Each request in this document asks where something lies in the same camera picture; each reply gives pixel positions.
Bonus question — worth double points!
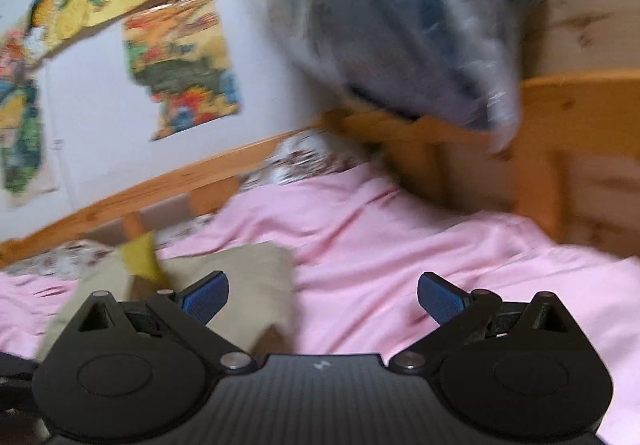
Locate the colourful landscape poster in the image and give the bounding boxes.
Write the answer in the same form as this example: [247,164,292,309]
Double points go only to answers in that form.
[122,0,240,141]

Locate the blond anime character poster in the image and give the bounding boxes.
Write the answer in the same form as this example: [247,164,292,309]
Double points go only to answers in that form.
[1,25,56,209]

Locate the olive beige brown hooded jacket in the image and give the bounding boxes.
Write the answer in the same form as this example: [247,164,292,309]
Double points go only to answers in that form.
[36,243,296,361]

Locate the floral white mattress cover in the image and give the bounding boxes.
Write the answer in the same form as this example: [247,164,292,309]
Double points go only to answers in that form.
[1,130,367,279]

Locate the pink bed sheet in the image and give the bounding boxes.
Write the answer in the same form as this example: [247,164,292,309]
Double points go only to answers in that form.
[29,164,639,444]

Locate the wooden bed frame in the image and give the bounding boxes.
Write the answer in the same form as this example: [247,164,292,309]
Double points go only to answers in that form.
[1,0,639,264]

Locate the plastic bag of clothes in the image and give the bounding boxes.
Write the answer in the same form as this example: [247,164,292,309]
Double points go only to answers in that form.
[265,0,544,150]

